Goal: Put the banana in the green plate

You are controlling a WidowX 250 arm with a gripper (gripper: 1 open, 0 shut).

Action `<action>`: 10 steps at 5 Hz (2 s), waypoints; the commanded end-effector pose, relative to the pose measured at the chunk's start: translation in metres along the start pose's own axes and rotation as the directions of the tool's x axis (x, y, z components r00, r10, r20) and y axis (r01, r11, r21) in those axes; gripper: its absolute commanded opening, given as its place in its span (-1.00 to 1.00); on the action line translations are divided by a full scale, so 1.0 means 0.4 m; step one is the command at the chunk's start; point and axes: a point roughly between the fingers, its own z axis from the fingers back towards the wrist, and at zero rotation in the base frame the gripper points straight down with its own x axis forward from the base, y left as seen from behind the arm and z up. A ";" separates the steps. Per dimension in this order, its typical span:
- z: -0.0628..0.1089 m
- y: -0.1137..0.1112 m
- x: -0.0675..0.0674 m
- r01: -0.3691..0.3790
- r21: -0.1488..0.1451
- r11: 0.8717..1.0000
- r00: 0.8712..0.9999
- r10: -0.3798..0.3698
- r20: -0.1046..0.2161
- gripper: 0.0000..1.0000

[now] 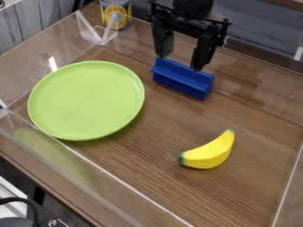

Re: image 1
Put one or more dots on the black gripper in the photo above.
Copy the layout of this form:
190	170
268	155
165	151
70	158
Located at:
190	17

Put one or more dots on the clear acrylic tray wall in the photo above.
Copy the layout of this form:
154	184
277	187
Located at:
106	200

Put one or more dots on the blue plastic block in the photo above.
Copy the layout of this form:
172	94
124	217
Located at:
178	76

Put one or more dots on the yellow blue tin can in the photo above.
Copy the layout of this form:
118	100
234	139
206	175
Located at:
117	10

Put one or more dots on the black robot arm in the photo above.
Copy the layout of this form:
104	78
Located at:
193	18

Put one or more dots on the green plate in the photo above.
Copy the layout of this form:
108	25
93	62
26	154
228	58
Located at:
86	101

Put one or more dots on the clear acrylic corner bracket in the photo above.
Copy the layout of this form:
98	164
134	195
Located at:
98	34

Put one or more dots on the yellow toy banana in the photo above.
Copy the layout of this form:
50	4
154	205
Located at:
210	155

